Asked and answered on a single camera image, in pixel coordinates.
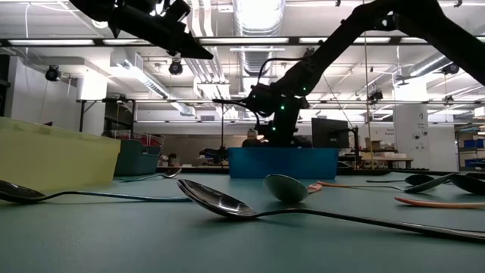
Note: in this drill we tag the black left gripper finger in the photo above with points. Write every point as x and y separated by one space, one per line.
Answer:
189 47

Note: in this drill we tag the black background robot arm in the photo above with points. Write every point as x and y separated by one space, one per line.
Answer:
212 154

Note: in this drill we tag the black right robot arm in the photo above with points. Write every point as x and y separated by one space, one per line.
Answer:
341 38

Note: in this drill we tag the black ceiling spotlight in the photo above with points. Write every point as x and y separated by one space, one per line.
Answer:
53 73
375 95
451 69
175 67

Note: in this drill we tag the person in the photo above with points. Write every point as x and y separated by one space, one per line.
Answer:
252 133

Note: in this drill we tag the blue plastic bin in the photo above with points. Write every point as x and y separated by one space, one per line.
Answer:
284 163

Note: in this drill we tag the black computer monitor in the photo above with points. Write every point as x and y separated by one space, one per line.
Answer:
329 132

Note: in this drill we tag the black overhead light bar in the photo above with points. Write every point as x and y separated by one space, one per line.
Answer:
293 40

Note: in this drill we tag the brown cardboard box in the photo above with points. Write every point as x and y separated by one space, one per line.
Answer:
373 145

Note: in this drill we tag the red storage crates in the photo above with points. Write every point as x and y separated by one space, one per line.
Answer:
151 141

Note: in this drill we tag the wooden background workbench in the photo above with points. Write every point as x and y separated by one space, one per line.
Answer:
394 161

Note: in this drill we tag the dark teal plastic bin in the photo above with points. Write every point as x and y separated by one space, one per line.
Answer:
134 159

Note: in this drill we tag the yellow-green plastic bin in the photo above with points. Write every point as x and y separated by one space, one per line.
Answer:
57 159

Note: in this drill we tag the shelf with blue bins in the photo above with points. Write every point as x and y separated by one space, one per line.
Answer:
473 144

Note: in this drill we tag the teal table mat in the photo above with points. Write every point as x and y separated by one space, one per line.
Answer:
113 242

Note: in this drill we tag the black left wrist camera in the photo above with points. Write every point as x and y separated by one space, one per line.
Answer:
178 9

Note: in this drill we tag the corrugated silver ventilation duct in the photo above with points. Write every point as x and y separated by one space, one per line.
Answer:
257 34

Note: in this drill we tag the black aluminium table frame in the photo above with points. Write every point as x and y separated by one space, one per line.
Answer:
189 170

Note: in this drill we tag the black background frame rack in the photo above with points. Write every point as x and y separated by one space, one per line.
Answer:
81 117

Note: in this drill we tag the smooth silver ventilation duct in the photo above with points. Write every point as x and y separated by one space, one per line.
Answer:
422 69

